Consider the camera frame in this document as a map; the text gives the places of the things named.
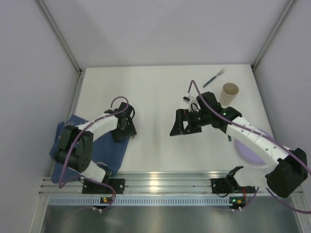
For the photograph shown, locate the blue cloth placemat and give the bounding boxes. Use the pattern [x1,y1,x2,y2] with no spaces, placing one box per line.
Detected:
[50,115,129,183]

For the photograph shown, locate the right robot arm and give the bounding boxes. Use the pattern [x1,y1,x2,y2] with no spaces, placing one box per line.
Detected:
[170,92,308,198]

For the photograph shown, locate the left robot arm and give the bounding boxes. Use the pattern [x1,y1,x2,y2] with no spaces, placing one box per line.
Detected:
[50,102,137,186]

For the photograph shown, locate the beige cup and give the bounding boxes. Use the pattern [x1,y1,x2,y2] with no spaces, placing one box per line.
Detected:
[220,83,239,106]

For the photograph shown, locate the purple plate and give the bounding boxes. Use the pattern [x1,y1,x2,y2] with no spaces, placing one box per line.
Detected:
[229,128,276,166]

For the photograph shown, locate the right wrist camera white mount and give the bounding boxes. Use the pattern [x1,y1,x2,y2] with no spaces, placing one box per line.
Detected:
[183,92,200,112]

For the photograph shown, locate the fork with green handle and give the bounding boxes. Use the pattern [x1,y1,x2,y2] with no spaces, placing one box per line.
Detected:
[203,69,225,88]

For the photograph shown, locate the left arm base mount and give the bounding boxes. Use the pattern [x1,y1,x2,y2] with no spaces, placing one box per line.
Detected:
[82,178,125,195]

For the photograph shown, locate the aluminium rail frame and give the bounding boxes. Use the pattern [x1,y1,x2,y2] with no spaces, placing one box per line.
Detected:
[38,171,303,196]

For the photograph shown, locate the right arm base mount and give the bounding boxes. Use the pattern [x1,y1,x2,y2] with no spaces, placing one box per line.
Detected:
[211,166,256,198]

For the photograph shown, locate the perforated cable duct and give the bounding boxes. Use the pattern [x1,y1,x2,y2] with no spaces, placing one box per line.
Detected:
[49,196,245,207]

